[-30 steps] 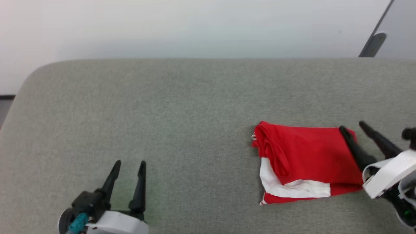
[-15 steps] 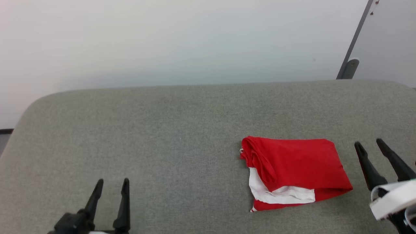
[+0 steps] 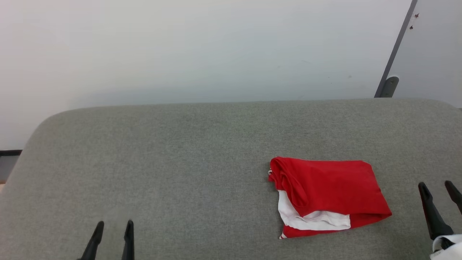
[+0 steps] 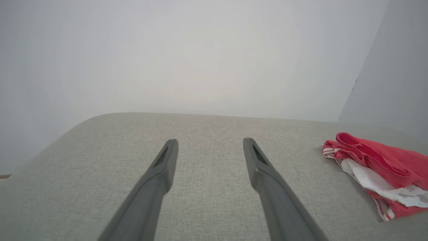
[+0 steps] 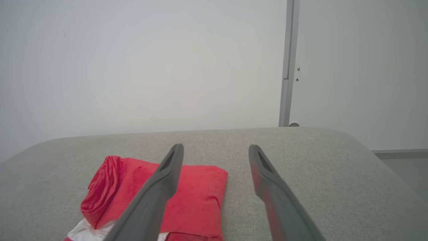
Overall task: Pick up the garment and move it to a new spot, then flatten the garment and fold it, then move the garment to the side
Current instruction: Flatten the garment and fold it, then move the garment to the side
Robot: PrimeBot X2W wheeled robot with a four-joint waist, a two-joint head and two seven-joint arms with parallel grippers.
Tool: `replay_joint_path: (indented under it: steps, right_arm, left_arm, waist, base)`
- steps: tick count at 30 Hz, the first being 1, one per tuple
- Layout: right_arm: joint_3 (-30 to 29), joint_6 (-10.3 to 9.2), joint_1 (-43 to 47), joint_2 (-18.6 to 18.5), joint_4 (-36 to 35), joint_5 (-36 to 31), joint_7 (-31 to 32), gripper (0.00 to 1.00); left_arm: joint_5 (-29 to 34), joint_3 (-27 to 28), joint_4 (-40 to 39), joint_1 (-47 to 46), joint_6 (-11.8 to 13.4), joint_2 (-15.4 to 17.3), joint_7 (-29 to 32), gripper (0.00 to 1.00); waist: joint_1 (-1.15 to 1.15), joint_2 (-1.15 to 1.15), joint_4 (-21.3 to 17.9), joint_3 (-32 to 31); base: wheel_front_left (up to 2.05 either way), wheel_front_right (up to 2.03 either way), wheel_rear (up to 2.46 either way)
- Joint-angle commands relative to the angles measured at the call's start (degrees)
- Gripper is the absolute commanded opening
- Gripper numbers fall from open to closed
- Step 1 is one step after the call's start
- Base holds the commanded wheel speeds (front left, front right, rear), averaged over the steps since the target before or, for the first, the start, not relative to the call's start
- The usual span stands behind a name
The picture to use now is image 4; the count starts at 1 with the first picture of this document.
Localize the grey fabric sofa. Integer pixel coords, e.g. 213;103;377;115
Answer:
0;112;428;241

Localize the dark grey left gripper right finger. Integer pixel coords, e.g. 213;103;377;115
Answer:
243;138;330;241

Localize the red white basketball jersey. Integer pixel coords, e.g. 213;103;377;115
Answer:
322;132;428;222

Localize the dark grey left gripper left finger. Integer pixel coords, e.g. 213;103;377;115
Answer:
98;139;179;241

